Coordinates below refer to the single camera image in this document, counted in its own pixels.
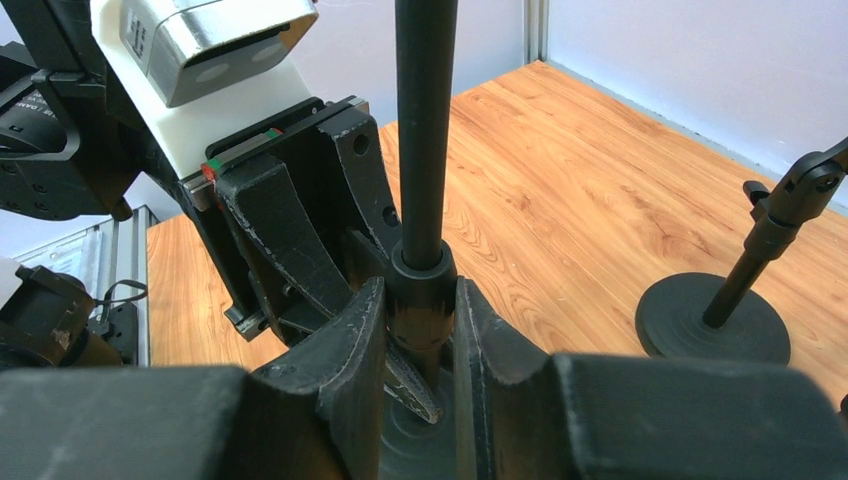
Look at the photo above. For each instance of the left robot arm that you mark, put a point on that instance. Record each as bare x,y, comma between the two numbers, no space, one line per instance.
72,142

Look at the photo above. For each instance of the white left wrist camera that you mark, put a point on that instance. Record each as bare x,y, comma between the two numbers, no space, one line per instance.
200,71

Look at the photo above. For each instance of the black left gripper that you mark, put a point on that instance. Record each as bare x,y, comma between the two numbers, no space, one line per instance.
297,214

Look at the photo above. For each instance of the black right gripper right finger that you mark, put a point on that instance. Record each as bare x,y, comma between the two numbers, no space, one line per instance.
522,413

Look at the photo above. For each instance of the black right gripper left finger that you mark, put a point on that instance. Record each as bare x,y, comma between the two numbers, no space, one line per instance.
313,413

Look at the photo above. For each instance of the black microphone stand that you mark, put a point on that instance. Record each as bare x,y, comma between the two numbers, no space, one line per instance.
423,276
705,316

